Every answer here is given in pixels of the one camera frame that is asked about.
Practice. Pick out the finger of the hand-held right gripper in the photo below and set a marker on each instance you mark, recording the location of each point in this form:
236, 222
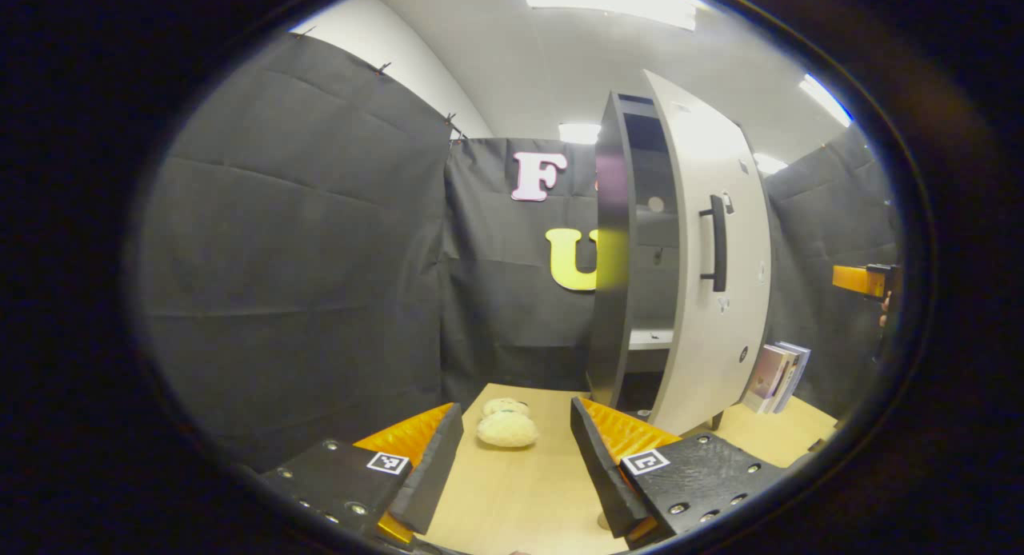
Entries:
852, 279

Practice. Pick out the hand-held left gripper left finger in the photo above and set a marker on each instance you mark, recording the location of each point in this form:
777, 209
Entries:
428, 475

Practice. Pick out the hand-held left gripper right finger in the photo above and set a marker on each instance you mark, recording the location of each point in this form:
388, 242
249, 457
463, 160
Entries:
604, 475

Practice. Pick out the white cabinet door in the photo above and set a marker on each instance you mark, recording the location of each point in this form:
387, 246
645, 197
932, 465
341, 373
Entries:
704, 363

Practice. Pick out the dark grey cabinet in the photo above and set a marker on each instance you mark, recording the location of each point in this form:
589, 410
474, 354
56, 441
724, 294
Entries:
612, 299

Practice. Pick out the cream plush toy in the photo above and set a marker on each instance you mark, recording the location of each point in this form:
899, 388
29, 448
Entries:
508, 429

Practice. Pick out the grey blue book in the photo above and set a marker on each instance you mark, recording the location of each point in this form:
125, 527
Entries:
798, 363

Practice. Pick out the white spine book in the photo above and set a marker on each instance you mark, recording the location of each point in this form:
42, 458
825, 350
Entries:
786, 375

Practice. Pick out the ceiling light panel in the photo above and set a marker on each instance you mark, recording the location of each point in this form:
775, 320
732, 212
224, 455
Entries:
770, 164
612, 1
580, 133
826, 99

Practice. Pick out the small black flat object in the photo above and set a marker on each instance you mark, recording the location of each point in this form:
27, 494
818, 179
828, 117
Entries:
818, 445

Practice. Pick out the black backdrop cloth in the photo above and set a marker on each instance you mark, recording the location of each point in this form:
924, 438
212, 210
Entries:
304, 243

